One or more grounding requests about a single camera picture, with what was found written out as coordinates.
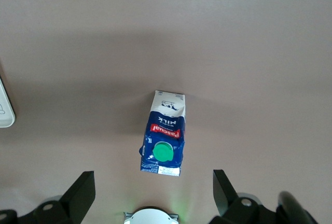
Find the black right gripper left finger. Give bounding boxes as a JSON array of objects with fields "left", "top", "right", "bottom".
[{"left": 61, "top": 171, "right": 96, "bottom": 224}]

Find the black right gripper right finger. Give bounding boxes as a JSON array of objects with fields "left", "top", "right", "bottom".
[{"left": 212, "top": 169, "right": 239, "bottom": 219}]

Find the blue white milk carton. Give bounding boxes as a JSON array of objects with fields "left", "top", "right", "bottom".
[{"left": 139, "top": 90, "right": 187, "bottom": 177}]

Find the beige plastic tray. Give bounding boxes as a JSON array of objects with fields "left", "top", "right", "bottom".
[{"left": 0, "top": 76, "right": 16, "bottom": 128}]

